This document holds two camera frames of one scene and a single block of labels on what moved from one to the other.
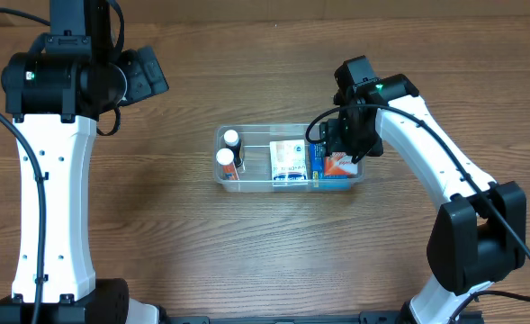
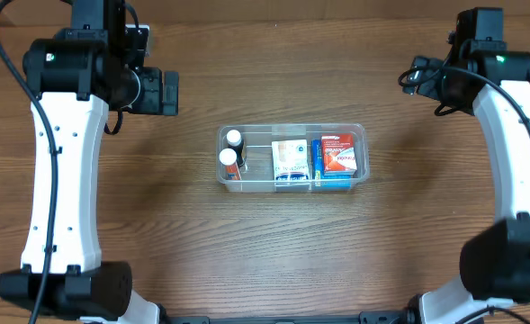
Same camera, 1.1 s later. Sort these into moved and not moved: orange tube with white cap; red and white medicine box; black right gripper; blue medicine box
Moved: black right gripper
Not moved: red and white medicine box; blue medicine box; orange tube with white cap
